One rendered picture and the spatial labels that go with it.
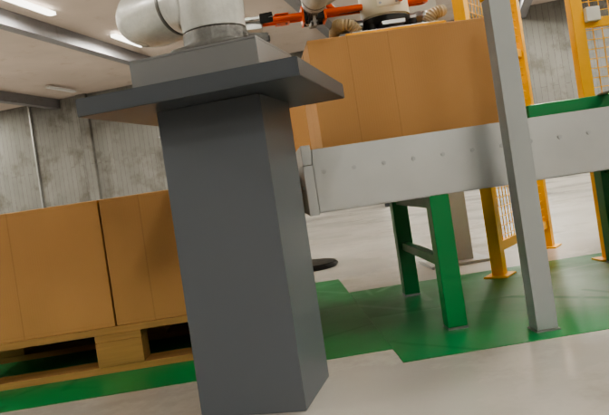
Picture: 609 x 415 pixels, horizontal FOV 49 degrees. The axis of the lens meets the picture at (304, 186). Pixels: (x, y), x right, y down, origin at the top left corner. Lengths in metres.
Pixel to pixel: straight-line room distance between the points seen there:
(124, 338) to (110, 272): 0.21
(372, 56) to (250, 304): 1.00
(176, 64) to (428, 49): 0.96
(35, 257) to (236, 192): 0.93
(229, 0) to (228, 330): 0.76
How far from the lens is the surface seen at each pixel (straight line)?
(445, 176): 2.05
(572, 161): 2.19
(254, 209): 1.50
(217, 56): 1.53
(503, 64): 1.95
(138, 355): 2.24
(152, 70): 1.59
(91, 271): 2.22
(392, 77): 2.21
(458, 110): 2.24
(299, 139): 3.71
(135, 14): 1.79
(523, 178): 1.93
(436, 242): 2.05
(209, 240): 1.54
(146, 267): 2.19
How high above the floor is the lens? 0.49
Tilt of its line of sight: level
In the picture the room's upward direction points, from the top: 8 degrees counter-clockwise
